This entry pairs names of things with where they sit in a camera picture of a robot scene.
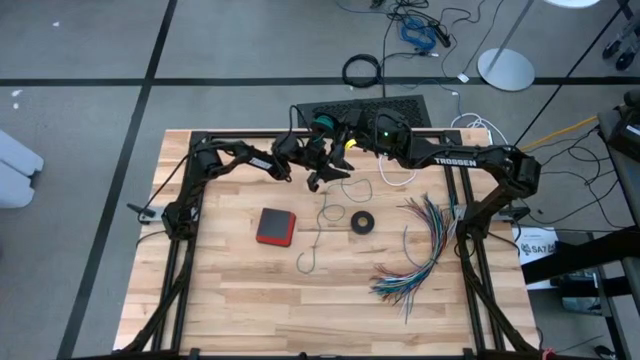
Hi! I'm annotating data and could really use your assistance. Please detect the black cable spool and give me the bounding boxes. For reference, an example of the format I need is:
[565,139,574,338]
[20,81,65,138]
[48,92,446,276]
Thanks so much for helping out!
[309,113,337,140]

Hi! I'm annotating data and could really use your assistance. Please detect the black tape roll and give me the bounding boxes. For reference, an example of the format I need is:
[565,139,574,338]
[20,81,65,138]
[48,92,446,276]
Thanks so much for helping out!
[349,210,376,236]

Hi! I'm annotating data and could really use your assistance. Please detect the loose blue wire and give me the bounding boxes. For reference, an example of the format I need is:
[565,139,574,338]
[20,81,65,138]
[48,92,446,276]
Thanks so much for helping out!
[402,224,424,270]

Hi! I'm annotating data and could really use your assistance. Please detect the black coiled cable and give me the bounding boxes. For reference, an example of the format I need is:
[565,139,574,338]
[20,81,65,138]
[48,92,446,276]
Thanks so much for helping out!
[341,53,384,90]

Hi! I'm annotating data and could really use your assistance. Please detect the dark side desk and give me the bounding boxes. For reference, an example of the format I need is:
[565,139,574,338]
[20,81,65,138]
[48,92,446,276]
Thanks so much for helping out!
[597,89,640,229]

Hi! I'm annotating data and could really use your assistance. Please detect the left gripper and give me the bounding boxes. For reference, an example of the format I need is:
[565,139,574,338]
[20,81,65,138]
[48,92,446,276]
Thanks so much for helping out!
[298,134,352,194]

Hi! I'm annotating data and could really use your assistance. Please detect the thin green wire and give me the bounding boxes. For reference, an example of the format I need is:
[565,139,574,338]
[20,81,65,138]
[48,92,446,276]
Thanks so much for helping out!
[295,114,375,275]

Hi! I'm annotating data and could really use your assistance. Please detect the white rounded object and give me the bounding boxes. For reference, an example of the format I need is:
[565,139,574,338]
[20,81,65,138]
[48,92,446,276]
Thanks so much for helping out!
[0,128,45,210]

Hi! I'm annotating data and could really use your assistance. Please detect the blue coiled cable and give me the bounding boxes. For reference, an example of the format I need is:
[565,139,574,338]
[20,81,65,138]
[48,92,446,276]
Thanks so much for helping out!
[399,17,439,53]

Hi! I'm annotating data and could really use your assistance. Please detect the wheeled chair base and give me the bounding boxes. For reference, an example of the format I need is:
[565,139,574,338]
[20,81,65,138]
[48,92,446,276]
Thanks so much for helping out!
[602,19,640,72]

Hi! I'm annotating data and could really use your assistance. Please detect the black floor cable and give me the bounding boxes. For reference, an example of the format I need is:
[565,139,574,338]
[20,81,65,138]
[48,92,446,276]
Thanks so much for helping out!
[380,0,496,99]

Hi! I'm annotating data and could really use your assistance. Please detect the yellow cable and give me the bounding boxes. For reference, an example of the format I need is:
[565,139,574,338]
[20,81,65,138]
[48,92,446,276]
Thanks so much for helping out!
[508,116,600,155]

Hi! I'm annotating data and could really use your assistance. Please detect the black camera cable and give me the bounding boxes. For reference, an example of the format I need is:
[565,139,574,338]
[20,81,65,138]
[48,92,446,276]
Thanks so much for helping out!
[288,103,302,137]

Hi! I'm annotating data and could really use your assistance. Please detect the white round stand base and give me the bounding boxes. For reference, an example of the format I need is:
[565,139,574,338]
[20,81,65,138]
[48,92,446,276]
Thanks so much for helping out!
[543,0,601,10]

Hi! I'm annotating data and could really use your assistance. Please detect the thin black slanted pole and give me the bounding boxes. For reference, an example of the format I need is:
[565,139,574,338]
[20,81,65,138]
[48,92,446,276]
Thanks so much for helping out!
[509,2,626,147]

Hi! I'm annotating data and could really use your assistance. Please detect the red and black box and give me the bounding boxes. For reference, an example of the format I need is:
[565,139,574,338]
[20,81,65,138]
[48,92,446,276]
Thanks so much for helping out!
[255,207,298,248]

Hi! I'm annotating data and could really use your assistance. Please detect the black floor vent grille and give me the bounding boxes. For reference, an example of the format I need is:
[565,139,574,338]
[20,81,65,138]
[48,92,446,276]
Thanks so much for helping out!
[296,94,433,129]

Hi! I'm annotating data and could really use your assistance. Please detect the bundle of coloured wires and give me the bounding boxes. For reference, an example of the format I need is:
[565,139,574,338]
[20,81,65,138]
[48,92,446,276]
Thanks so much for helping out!
[368,193,464,326]

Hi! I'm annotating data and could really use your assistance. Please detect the white printed sign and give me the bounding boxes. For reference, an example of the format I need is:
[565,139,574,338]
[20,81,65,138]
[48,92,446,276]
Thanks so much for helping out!
[512,227,559,291]

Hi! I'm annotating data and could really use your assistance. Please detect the floor stand with round base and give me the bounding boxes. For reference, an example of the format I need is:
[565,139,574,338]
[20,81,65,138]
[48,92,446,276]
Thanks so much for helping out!
[476,0,536,93]

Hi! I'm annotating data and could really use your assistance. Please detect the white looped cable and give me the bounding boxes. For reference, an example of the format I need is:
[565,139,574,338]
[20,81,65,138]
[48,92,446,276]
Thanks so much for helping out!
[449,112,511,154]

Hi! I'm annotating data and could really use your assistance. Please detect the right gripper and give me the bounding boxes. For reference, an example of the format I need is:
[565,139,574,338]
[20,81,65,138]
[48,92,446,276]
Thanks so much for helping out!
[329,107,374,171]

